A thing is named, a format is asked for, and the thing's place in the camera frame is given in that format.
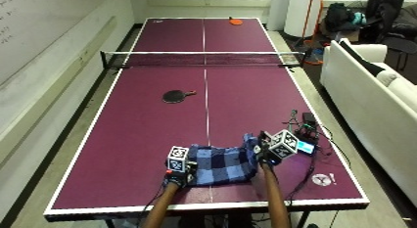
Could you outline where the blue checkered cloth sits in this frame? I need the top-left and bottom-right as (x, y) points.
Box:
(186, 133), (261, 187)

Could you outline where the black cable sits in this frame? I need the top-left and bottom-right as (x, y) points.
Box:
(283, 149), (320, 207)

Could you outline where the white marker cube left glove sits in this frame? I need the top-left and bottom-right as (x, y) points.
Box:
(165, 145), (191, 173)

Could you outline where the orange metal stand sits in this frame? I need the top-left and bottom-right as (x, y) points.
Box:
(299, 0), (326, 66)

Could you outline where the black table tennis paddle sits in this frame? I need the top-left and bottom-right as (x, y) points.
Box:
(161, 89), (198, 105)

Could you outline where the white sofa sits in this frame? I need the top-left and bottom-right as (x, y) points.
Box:
(319, 37), (417, 206)

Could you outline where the black backpack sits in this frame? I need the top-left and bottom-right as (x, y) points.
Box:
(324, 2), (356, 32)

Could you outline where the white cylindrical column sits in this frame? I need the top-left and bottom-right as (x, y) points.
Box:
(282, 0), (324, 38)

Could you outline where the black electronics device with cables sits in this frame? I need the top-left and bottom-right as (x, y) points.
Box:
(287, 110), (323, 144)

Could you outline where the black cable left glove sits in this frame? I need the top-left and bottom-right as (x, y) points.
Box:
(134, 175), (171, 228)

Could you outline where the smartphone with lit screen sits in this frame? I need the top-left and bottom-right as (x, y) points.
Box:
(295, 139), (318, 156)

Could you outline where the white marker cube right glove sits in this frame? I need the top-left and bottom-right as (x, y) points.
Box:
(267, 129), (299, 161)

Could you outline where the person's left hand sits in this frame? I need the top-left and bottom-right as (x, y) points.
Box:
(162, 160), (199, 189)

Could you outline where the whiteboard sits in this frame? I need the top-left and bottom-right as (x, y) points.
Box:
(0, 0), (135, 87)

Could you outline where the black office chair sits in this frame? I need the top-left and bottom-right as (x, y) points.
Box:
(363, 0), (417, 72)

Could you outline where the person's right hand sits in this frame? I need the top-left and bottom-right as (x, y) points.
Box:
(253, 130), (283, 166)

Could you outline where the black table tennis net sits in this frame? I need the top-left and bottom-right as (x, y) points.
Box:
(98, 50), (312, 69)

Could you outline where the white marker cube glove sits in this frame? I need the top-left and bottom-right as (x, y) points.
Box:
(165, 145), (191, 173)
(267, 129), (299, 161)

